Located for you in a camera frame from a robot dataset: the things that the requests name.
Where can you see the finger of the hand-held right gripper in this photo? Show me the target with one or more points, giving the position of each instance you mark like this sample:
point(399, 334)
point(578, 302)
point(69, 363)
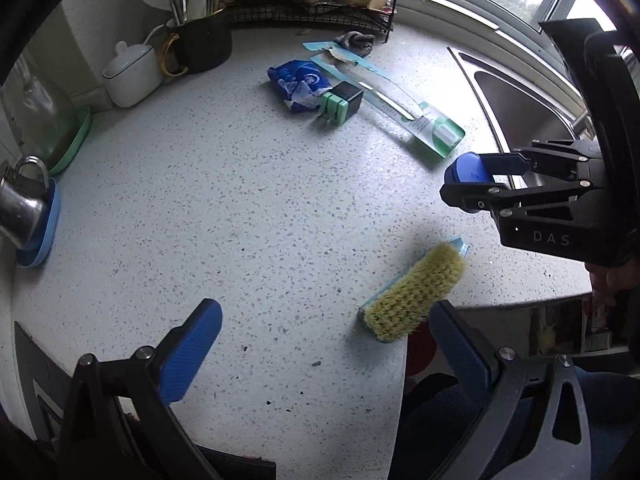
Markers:
point(502, 164)
point(475, 195)

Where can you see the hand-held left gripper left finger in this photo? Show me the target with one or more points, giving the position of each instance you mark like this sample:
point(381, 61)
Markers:
point(192, 350)

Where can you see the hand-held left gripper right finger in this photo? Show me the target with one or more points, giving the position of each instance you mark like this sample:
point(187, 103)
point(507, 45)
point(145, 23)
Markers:
point(457, 345)

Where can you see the red plastic bin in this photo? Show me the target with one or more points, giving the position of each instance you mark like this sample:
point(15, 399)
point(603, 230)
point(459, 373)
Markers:
point(420, 355)

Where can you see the grey cloth rag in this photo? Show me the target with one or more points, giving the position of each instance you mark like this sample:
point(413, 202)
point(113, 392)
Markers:
point(357, 42)

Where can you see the blue plastic packet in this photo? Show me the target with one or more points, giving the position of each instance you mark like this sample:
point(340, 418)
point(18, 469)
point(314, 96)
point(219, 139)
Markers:
point(295, 80)

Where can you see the person's right hand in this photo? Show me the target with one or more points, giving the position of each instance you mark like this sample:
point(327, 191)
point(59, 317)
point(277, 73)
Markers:
point(607, 277)

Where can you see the steel sink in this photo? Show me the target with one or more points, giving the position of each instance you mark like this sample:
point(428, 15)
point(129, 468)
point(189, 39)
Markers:
point(520, 110)

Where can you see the yellow bristle scrub brush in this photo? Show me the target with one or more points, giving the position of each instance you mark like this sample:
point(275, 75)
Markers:
point(415, 290)

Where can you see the blue jeans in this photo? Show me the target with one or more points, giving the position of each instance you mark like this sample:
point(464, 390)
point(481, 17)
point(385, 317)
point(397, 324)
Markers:
point(430, 425)

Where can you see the yellow bag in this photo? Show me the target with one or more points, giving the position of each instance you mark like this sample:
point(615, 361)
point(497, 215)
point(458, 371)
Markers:
point(547, 336)

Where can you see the clear green toothbrush package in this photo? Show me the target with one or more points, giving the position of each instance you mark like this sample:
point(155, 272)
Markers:
point(395, 105)

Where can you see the black green power adapter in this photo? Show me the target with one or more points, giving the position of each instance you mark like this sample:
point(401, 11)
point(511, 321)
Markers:
point(340, 102)

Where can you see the torn teal card backing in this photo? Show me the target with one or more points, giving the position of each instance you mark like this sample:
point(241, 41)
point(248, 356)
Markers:
point(370, 65)

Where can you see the steel cup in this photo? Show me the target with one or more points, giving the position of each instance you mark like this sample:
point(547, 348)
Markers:
point(20, 205)

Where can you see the white lidded jar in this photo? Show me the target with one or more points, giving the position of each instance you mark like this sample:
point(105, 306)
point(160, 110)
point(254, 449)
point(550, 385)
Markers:
point(132, 72)

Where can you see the glass jar on green tray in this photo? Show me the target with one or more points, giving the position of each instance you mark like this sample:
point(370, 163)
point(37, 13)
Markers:
point(40, 110)

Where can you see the dark green utensil mug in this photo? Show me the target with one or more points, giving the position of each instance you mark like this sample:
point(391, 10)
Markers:
point(205, 45)

